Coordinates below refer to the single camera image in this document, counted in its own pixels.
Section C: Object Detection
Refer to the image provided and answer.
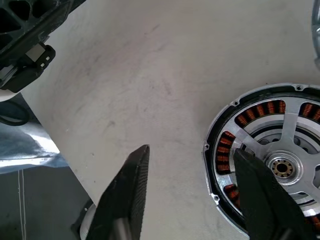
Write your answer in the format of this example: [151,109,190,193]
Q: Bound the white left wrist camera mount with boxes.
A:
[0,89,17,102]

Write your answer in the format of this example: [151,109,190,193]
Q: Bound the motor stator housing copper coils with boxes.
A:
[202,81,320,240]

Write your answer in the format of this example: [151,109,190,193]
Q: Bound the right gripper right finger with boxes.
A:
[233,148,320,240]

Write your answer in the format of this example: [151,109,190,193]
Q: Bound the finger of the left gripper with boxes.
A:
[0,0,87,62]

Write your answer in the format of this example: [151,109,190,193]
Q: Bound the silver spoked motor rotor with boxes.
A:
[215,97,320,227]

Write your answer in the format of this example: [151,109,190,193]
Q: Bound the silver metal part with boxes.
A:
[310,0,320,72]

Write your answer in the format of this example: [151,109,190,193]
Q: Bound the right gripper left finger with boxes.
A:
[86,144,151,240]

